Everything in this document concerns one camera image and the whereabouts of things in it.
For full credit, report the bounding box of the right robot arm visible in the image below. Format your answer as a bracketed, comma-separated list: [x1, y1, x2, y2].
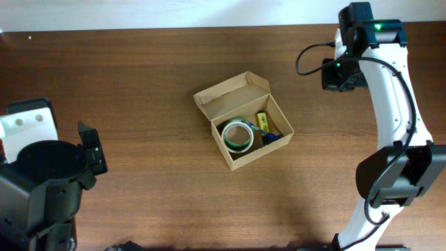
[321, 2, 445, 250]

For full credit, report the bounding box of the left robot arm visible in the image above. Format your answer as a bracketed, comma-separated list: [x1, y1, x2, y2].
[1, 98, 108, 251]

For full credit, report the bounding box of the black and white marker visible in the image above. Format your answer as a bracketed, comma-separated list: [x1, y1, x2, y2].
[262, 135, 280, 145]

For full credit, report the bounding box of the blue pen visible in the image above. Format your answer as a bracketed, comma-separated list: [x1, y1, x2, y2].
[242, 120, 281, 141]

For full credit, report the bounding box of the white masking tape roll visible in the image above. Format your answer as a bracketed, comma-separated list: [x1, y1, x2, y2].
[220, 118, 256, 154]

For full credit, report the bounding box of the brown cardboard box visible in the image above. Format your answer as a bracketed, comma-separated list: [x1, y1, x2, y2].
[193, 71, 294, 171]

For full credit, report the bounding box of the yellow highlighter marker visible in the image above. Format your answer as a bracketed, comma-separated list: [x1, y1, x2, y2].
[256, 111, 270, 132]

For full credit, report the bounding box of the green tape roll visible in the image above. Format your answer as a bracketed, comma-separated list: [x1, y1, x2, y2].
[222, 120, 254, 153]

